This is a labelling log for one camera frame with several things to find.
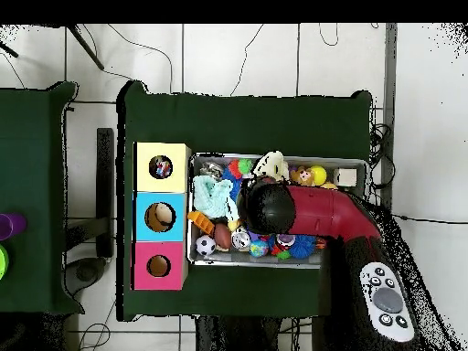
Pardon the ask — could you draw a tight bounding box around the thin black floor cable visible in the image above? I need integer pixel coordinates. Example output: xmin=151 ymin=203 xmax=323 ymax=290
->
xmin=392 ymin=214 xmax=468 ymax=225

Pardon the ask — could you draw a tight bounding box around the long orange toy block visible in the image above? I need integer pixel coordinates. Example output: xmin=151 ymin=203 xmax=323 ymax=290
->
xmin=186 ymin=210 xmax=216 ymax=236

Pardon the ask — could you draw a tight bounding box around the blue globe ball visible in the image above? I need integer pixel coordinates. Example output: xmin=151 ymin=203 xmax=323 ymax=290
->
xmin=250 ymin=239 xmax=270 ymax=258

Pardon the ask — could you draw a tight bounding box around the lime green plastic cup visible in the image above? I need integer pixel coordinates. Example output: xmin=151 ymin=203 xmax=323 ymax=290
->
xmin=0 ymin=243 xmax=9 ymax=281

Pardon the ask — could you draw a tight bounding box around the black cable bundle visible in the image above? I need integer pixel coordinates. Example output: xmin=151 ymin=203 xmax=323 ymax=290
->
xmin=368 ymin=123 xmax=396 ymax=191

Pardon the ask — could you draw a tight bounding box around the dark green tablecloth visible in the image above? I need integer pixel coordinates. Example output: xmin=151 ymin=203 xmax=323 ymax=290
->
xmin=115 ymin=80 xmax=374 ymax=326
xmin=0 ymin=80 xmax=85 ymax=315

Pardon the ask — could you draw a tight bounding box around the grey round stand base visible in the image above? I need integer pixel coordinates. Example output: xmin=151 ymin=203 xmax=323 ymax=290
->
xmin=64 ymin=257 xmax=108 ymax=297

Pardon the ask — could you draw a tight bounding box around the yellow ball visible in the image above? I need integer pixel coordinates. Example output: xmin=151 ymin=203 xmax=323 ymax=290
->
xmin=309 ymin=165 xmax=327 ymax=186

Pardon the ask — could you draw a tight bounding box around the mint green cloth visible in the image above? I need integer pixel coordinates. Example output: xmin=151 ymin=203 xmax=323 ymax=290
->
xmin=191 ymin=175 xmax=242 ymax=222

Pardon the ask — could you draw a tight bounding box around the cream yellow cloth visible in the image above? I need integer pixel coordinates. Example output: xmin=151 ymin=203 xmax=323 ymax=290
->
xmin=251 ymin=150 xmax=290 ymax=182

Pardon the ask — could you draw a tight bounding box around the small colourful patterned cloth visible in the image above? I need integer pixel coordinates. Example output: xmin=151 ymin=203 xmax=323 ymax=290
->
xmin=149 ymin=155 xmax=174 ymax=179

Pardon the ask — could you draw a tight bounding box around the silver mesh bin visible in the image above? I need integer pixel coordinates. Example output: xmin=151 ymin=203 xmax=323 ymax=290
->
xmin=186 ymin=152 xmax=370 ymax=271

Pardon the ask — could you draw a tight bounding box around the black tripod leg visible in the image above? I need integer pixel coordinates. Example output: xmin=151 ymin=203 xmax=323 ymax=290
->
xmin=67 ymin=24 xmax=105 ymax=71
xmin=0 ymin=41 xmax=19 ymax=59

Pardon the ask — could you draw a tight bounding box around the purple plastic cup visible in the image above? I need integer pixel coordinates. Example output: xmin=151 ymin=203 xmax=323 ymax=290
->
xmin=0 ymin=214 xmax=14 ymax=241
xmin=5 ymin=213 xmax=28 ymax=237

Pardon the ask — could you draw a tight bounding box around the blue spiky rubber ball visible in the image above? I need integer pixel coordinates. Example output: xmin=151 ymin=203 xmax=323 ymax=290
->
xmin=288 ymin=234 xmax=317 ymax=261

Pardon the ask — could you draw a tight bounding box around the brown toy football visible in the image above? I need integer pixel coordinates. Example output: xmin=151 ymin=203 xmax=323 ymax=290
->
xmin=214 ymin=223 xmax=233 ymax=251

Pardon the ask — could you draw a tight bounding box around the wooden box with three holes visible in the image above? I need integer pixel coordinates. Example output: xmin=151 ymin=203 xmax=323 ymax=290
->
xmin=131 ymin=141 xmax=193 ymax=292

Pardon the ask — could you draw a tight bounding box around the grey floor cable cover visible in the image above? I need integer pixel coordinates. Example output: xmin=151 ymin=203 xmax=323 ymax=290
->
xmin=376 ymin=23 xmax=399 ymax=207

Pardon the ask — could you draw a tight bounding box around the black and white soccer ball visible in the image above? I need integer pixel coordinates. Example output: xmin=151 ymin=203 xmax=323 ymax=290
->
xmin=195 ymin=234 xmax=217 ymax=257

